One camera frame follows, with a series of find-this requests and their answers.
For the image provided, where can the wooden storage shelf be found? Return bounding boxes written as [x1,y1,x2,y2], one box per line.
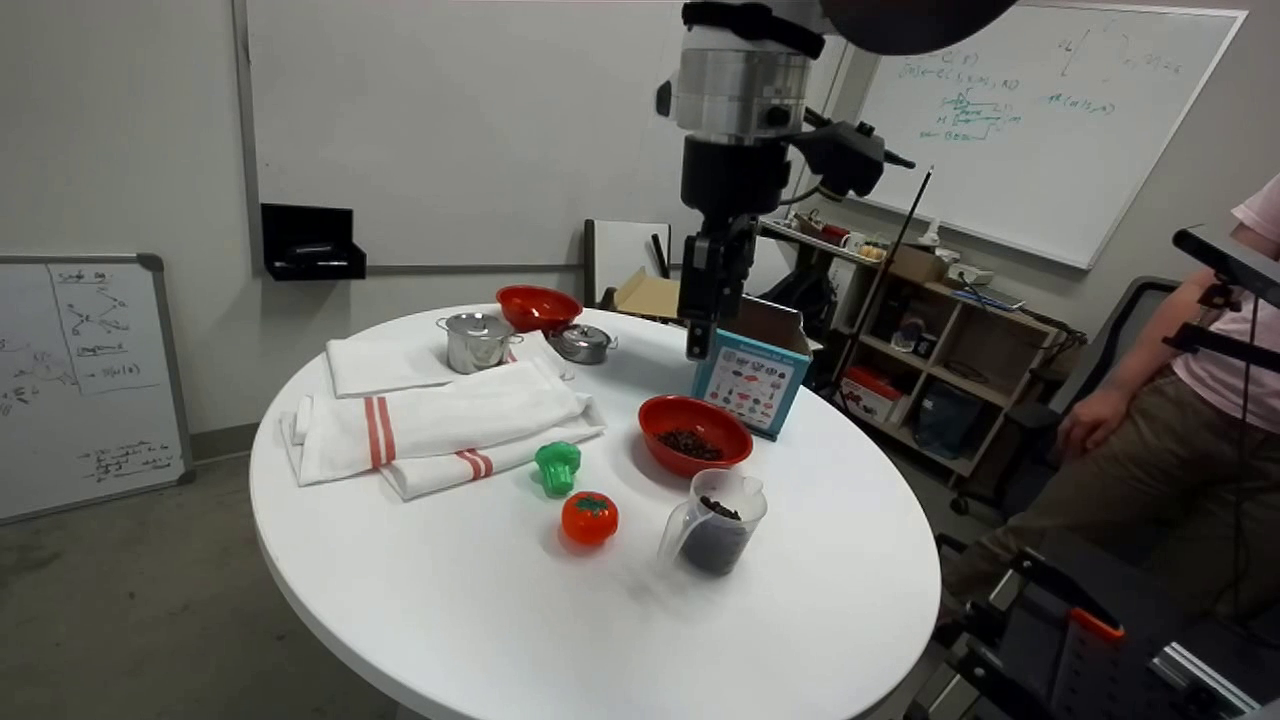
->
[756,211,1082,482]

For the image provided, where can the red plastic bowl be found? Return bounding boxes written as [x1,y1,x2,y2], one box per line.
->
[634,392,759,482]
[491,279,588,336]

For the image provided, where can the black office chair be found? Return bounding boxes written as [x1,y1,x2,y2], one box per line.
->
[1051,273,1192,432]

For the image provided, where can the black wall box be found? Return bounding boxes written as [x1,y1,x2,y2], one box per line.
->
[257,201,371,283]

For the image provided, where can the large wall whiteboard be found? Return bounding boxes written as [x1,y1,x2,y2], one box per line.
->
[833,0,1251,276]

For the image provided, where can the bystander forearm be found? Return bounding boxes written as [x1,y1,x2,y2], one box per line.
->
[1101,273,1223,413]

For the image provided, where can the orange plastic toy tomato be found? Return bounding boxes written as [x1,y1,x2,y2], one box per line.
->
[554,488,623,550]

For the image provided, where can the aluminium rail profile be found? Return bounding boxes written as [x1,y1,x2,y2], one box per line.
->
[1150,635,1264,714]

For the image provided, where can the white towel red stripes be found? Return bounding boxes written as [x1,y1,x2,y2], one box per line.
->
[378,413,608,505]
[281,355,590,488]

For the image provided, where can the blue printed cardboard box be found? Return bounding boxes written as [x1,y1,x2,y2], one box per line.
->
[612,267,815,442]

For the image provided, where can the shiny metal cup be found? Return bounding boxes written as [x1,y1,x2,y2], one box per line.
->
[441,309,515,377]

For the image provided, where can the thin black pole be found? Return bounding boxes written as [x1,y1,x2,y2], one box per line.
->
[852,169,936,392]

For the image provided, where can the dark coffee beans pile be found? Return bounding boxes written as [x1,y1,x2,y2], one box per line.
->
[676,490,752,581]
[660,425,729,462]

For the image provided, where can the clear plastic measuring cup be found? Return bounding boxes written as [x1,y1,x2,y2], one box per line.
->
[660,462,773,581]

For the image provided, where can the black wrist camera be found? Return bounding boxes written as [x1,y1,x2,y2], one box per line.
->
[795,111,918,201]

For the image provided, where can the small framed whiteboard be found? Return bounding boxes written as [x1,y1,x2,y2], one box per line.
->
[0,253,191,522]

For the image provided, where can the seated person pink shirt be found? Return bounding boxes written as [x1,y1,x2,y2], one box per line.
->
[984,170,1280,633]

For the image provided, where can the white flat panel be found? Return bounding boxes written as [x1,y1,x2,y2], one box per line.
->
[584,214,676,309]

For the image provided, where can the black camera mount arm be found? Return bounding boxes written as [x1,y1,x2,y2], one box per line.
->
[1167,221,1280,355]

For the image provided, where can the plain white towel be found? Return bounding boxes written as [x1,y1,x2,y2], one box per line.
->
[324,323,565,400]

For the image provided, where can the small metal bowl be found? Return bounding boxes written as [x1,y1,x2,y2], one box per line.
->
[545,318,617,369]

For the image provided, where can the bystander hand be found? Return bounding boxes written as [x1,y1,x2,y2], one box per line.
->
[1054,388,1137,462]

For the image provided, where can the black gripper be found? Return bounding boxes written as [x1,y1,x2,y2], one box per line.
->
[676,134,792,362]

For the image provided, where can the black robot cart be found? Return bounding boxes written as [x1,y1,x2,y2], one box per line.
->
[931,550,1280,720]

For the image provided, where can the small green plastic cup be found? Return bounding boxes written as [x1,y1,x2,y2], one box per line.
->
[531,438,584,501]

